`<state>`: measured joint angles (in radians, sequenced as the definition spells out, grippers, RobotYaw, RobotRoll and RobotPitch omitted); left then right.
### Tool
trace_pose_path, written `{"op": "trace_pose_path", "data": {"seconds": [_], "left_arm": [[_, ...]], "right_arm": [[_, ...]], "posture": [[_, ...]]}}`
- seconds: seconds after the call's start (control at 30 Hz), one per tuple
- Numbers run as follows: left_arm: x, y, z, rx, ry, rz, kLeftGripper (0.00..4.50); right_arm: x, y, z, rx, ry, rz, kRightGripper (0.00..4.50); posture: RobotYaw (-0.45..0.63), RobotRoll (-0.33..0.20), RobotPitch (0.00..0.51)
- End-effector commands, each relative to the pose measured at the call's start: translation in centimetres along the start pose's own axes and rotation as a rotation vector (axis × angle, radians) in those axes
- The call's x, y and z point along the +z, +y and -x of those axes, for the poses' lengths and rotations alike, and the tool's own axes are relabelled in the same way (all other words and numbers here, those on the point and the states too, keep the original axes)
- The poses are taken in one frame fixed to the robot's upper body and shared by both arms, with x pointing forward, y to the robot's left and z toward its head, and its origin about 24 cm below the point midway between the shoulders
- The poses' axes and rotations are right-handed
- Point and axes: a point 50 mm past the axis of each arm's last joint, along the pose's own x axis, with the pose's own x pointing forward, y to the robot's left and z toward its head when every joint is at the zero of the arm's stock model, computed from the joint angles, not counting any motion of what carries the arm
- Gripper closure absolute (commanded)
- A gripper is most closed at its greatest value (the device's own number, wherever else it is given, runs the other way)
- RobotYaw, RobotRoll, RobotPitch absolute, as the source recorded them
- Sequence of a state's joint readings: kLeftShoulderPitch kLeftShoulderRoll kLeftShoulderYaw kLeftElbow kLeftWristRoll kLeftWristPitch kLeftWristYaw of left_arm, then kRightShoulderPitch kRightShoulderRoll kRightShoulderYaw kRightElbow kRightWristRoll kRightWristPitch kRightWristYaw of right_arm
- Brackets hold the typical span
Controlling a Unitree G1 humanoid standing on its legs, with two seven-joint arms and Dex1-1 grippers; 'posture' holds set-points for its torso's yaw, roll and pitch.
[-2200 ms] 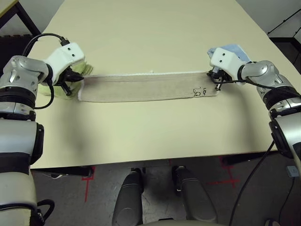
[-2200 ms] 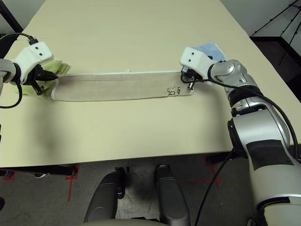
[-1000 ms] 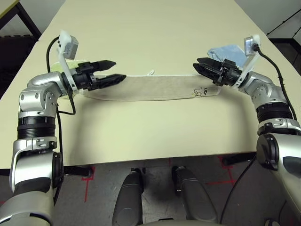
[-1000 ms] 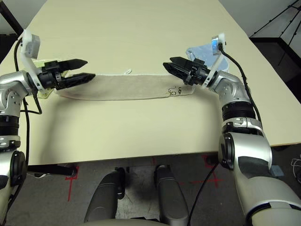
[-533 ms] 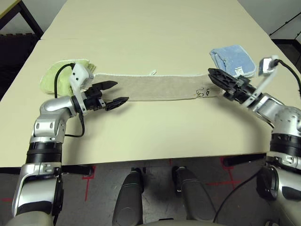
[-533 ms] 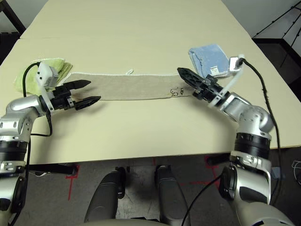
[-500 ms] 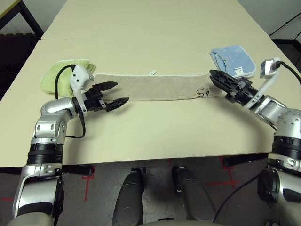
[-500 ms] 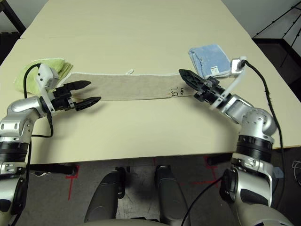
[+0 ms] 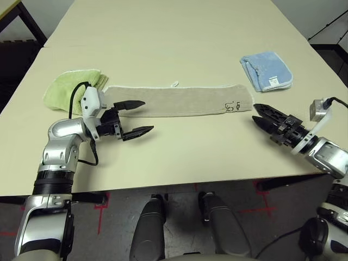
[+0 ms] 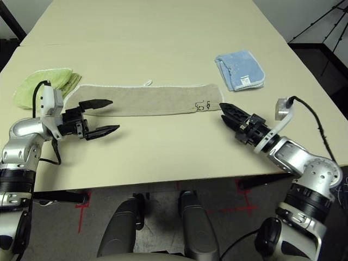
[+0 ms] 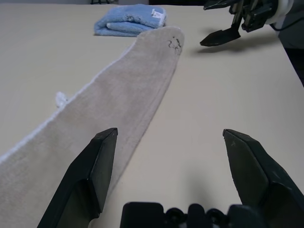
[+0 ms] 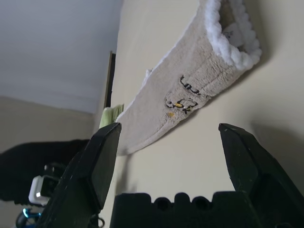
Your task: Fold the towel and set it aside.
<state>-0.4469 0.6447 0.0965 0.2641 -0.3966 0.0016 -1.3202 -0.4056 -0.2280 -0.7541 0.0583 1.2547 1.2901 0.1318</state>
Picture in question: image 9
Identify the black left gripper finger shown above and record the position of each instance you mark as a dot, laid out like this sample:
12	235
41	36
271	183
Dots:
129	105
137	133

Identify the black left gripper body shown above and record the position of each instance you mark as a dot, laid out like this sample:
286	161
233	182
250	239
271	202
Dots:
110	126

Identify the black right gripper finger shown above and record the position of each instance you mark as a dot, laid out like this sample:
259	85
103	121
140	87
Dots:
270	113
265	125

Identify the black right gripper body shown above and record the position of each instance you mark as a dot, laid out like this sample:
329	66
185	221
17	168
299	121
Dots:
291	131

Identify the beige towel with white trim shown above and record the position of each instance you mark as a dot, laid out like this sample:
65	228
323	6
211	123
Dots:
176	100

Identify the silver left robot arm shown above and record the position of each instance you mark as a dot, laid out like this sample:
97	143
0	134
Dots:
59	130

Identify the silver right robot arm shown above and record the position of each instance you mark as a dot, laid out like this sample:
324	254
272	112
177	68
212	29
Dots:
329	157

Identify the blue folded towel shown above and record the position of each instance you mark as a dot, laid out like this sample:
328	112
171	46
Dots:
266	68

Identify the green folded towel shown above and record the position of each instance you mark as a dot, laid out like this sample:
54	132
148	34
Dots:
59	87

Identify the grey robot left leg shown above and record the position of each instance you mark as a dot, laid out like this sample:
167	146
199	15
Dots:
148	231

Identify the black foam floor mats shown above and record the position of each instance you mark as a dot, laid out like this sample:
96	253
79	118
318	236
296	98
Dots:
13	62

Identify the grey robot torso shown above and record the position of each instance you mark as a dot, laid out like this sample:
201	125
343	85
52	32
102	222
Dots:
212	257

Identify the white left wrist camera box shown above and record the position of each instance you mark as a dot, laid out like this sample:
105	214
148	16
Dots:
91	100

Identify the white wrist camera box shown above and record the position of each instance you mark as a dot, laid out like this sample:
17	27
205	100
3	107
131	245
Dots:
316	110
91	100

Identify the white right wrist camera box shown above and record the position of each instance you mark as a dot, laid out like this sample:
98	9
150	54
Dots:
316	110

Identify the wooden side table black frame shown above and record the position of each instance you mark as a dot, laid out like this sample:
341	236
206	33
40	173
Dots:
32	25

